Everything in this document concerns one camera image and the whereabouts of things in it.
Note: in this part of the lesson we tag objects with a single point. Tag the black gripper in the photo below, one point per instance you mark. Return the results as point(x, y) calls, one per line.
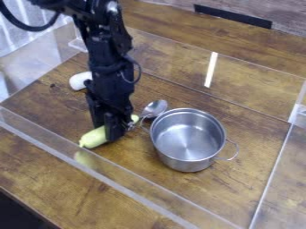
point(110, 90)

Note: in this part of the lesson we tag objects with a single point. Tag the green handled metal spoon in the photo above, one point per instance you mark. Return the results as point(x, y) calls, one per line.
point(96, 137)

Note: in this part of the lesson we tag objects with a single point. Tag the red white toy mushroom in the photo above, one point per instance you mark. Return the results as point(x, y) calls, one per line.
point(78, 79)

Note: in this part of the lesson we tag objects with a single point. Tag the silver metal pot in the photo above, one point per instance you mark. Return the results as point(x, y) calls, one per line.
point(190, 140)

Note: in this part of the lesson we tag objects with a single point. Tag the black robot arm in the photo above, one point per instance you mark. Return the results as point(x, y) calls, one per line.
point(98, 19)

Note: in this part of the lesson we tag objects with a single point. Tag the black bar on table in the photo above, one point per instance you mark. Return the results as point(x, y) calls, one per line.
point(250, 20)

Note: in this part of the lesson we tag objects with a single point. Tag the clear acrylic enclosure wall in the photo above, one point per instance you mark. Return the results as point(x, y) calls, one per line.
point(152, 195)

